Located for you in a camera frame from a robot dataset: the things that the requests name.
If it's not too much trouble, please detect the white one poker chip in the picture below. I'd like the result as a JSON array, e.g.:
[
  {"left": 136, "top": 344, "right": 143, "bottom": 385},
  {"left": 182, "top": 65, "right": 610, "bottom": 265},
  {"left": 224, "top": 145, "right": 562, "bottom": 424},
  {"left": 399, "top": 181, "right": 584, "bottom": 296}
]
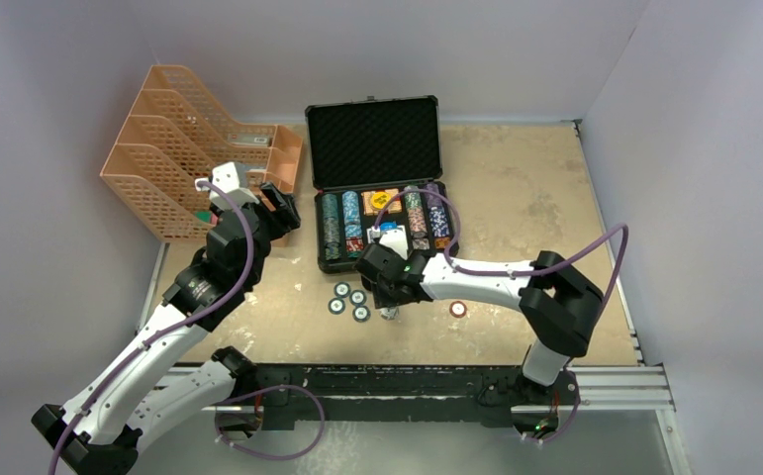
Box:
[{"left": 379, "top": 307, "right": 399, "bottom": 321}]

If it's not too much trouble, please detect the blue round dealer button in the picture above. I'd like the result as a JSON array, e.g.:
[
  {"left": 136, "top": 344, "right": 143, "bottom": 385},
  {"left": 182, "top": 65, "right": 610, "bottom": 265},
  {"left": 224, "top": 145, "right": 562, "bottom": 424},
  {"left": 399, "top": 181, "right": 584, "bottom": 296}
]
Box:
[{"left": 379, "top": 222, "right": 399, "bottom": 233}]

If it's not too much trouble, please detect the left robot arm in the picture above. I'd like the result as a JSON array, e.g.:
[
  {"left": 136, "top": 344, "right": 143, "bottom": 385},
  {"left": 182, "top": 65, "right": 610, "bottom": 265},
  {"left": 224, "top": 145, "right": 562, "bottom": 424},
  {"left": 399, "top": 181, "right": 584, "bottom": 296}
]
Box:
[{"left": 32, "top": 176, "right": 301, "bottom": 474}]

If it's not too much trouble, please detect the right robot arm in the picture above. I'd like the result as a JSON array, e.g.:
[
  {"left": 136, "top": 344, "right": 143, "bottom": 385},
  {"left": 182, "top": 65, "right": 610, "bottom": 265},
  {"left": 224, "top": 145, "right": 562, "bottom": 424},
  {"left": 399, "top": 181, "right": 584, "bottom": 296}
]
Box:
[{"left": 354, "top": 243, "right": 607, "bottom": 403}]

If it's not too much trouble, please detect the green fifty chip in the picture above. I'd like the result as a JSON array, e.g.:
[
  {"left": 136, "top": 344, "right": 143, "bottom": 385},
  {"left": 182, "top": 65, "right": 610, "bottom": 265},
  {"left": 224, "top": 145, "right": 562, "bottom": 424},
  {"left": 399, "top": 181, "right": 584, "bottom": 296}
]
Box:
[
  {"left": 334, "top": 282, "right": 351, "bottom": 299},
  {"left": 352, "top": 306, "right": 371, "bottom": 323},
  {"left": 328, "top": 298, "right": 346, "bottom": 315},
  {"left": 349, "top": 290, "right": 367, "bottom": 307}
]

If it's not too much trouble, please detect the green box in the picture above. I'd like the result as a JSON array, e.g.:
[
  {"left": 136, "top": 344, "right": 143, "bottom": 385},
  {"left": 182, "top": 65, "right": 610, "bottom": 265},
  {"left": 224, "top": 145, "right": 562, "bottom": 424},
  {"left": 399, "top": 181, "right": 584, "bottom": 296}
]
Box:
[{"left": 194, "top": 211, "right": 214, "bottom": 224}]

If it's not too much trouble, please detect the red five poker chip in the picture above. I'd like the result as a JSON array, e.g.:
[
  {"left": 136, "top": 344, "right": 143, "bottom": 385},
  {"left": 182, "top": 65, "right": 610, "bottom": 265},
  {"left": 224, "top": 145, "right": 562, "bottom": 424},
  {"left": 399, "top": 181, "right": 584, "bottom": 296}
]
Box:
[{"left": 448, "top": 300, "right": 468, "bottom": 319}]

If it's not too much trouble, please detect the grey box with barcode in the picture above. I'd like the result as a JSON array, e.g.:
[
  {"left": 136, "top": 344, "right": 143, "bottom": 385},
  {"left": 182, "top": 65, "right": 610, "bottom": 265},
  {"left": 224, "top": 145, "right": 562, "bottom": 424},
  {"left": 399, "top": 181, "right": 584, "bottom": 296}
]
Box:
[{"left": 227, "top": 134, "right": 272, "bottom": 147}]

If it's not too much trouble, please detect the orange card deck in case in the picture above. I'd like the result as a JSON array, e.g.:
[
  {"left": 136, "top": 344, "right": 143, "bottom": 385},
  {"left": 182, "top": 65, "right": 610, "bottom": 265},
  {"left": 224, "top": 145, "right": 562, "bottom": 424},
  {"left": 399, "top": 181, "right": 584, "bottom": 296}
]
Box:
[{"left": 361, "top": 188, "right": 404, "bottom": 216}]

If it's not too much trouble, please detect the yellow big blind button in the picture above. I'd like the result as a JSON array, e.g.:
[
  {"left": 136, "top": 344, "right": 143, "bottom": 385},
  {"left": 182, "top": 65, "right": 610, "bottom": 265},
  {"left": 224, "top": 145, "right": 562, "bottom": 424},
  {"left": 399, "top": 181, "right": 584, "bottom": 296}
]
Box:
[{"left": 366, "top": 191, "right": 391, "bottom": 215}]

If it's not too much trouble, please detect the black poker chip case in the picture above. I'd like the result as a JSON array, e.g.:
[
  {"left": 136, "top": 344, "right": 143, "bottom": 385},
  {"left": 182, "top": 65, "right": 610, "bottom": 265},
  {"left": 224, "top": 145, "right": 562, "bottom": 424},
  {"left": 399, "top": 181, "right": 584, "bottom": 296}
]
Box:
[{"left": 305, "top": 95, "right": 447, "bottom": 275}]

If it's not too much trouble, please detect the orange plastic file organizer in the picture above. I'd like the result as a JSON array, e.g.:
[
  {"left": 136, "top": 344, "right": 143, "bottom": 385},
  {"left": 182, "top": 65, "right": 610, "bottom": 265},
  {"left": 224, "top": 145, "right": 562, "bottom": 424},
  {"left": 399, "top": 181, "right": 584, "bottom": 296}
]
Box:
[{"left": 100, "top": 64, "right": 305, "bottom": 242}]

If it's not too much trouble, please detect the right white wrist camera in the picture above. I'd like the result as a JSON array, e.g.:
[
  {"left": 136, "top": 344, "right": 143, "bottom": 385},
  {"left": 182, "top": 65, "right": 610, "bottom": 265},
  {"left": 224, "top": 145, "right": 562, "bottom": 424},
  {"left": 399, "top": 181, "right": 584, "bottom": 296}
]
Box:
[{"left": 366, "top": 226, "right": 410, "bottom": 259}]

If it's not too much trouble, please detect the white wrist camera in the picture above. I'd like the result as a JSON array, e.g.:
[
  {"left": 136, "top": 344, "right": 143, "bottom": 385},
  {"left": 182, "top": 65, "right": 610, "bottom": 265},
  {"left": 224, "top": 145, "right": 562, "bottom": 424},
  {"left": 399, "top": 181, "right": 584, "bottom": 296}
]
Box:
[
  {"left": 366, "top": 226, "right": 410, "bottom": 259},
  {"left": 195, "top": 161, "right": 260, "bottom": 211}
]

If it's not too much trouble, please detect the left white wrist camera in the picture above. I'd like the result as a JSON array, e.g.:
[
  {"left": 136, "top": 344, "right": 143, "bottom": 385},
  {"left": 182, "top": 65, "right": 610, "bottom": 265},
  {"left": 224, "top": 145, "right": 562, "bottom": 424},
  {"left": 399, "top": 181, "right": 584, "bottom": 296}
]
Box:
[{"left": 195, "top": 161, "right": 260, "bottom": 211}]

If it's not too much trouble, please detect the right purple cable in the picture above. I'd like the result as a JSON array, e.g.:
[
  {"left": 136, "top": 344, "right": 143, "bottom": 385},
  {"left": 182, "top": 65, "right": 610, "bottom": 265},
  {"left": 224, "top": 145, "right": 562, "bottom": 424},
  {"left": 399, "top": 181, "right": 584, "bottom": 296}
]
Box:
[{"left": 370, "top": 186, "right": 630, "bottom": 316}]

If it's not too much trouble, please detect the purple loop base cable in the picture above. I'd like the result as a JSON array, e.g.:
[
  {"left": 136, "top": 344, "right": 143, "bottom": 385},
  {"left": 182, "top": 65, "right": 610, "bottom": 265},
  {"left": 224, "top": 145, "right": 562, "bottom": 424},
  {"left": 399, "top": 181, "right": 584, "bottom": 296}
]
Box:
[{"left": 214, "top": 384, "right": 326, "bottom": 461}]

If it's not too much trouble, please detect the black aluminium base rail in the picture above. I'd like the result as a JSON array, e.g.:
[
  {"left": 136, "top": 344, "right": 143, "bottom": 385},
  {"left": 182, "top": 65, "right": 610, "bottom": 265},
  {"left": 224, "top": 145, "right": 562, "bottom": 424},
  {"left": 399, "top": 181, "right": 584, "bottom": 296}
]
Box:
[{"left": 207, "top": 363, "right": 673, "bottom": 438}]

